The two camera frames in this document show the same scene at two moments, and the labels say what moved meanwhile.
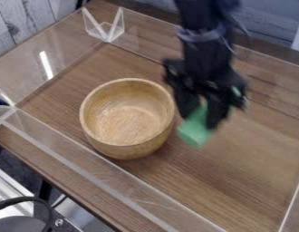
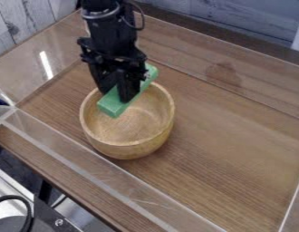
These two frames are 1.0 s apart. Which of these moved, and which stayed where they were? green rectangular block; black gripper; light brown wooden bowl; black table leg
Moved: black gripper; green rectangular block
Stayed: black table leg; light brown wooden bowl
